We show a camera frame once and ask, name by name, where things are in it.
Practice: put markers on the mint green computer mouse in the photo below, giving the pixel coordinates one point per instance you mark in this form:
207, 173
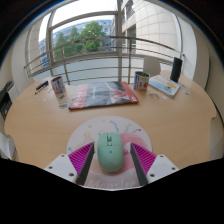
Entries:
110, 153

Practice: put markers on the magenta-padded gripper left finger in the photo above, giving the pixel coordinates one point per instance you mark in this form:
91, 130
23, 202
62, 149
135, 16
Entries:
61, 165

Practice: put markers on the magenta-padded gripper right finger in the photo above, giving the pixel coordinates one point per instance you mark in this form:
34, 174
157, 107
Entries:
162, 165

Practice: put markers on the round pink white mouse pad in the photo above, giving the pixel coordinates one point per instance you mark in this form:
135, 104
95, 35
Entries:
88, 130

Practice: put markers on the blue and white booklet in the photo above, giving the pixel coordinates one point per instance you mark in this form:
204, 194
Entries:
165, 85

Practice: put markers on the grey metal balcony railing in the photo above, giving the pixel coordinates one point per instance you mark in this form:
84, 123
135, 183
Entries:
83, 54

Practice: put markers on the black stapler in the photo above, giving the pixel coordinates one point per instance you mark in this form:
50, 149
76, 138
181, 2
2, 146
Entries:
42, 86

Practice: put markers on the white mug with red print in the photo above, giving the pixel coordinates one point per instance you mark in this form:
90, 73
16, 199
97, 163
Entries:
141, 81

